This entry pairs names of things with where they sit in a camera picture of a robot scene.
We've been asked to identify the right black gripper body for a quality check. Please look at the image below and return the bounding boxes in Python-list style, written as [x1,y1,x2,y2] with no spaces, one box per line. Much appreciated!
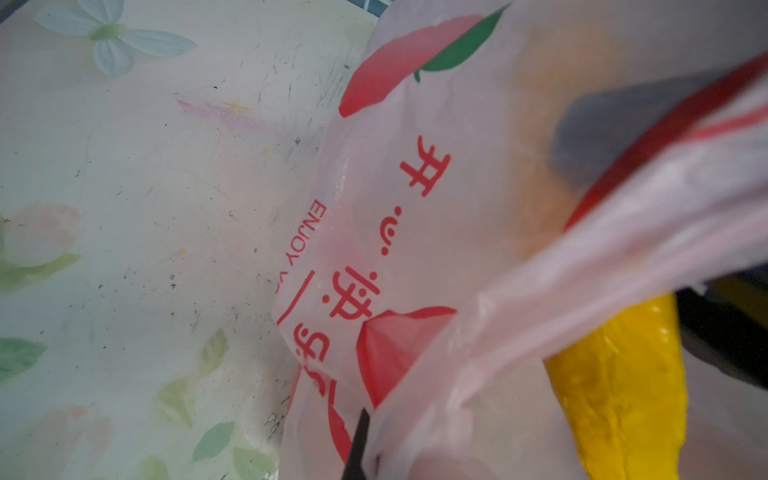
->
[676,266,767,390]

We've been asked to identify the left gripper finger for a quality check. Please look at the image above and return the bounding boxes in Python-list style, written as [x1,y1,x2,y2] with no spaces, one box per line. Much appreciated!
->
[341,409,370,480]

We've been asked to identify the yellow fake banana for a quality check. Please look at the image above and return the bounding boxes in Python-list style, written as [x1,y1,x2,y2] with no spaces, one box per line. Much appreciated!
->
[544,294,688,479]

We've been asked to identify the pink plastic bag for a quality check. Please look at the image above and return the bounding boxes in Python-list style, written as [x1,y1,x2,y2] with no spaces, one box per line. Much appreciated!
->
[273,1,767,479]

